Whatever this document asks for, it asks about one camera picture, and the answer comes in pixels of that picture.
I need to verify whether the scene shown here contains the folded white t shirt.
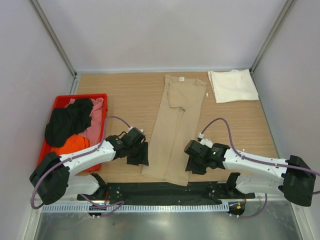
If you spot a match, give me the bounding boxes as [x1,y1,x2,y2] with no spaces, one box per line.
[207,69,259,104]

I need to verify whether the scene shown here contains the black t shirt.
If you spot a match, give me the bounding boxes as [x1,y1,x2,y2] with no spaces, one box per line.
[44,98,94,148]

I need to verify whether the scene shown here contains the left aluminium frame post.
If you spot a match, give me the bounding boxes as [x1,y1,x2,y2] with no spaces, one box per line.
[29,0,77,78]

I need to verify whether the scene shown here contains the beige t shirt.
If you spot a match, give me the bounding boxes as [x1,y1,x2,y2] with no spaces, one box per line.
[141,75,207,186]

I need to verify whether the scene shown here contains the slotted cable duct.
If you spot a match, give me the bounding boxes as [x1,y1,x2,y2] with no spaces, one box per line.
[41,202,229,213]

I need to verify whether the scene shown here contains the aluminium rail profile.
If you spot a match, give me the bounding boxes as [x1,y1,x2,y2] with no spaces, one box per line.
[34,194,85,204]

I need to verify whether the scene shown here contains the pink t shirt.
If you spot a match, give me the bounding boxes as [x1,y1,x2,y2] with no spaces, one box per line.
[77,98,103,146]

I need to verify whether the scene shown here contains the right aluminium frame post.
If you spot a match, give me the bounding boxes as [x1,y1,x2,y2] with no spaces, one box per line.
[250,0,297,75]

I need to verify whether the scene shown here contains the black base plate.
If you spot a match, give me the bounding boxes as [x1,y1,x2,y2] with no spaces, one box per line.
[87,181,255,206]

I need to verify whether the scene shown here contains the red plastic bin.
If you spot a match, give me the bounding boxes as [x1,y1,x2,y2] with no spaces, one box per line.
[37,93,108,172]

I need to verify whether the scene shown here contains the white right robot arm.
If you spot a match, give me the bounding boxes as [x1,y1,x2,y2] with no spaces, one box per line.
[184,139,316,207]

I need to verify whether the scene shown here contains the aluminium frame post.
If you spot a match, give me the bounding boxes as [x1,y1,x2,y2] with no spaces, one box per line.
[250,0,297,75]
[29,0,77,78]

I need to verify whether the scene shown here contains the orange t shirt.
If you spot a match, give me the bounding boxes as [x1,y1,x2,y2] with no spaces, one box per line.
[51,134,90,156]

